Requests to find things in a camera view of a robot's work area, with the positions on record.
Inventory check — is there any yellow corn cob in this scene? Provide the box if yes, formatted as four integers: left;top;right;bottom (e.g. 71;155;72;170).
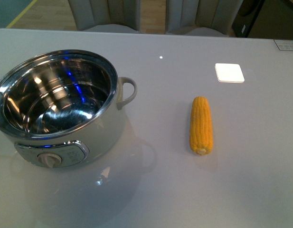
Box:
189;96;213;156

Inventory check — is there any white electric cooking pot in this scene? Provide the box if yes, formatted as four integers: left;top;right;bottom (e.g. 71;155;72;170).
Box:
0;50;137;168

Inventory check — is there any left beige upholstered chair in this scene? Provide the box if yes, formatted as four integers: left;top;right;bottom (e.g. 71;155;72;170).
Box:
68;0;141;33

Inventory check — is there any beige upholstered chair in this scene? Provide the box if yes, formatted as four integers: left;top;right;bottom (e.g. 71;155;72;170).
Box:
165;0;243;37
68;0;141;33

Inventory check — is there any right beige upholstered chair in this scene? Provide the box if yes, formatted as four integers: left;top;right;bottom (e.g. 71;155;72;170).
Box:
165;0;243;37

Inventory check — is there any black washing machine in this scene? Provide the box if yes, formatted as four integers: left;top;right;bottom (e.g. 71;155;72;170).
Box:
232;0;264;38

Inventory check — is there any label sticker on table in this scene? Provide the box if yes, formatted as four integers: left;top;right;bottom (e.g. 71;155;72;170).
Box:
274;39;293;51

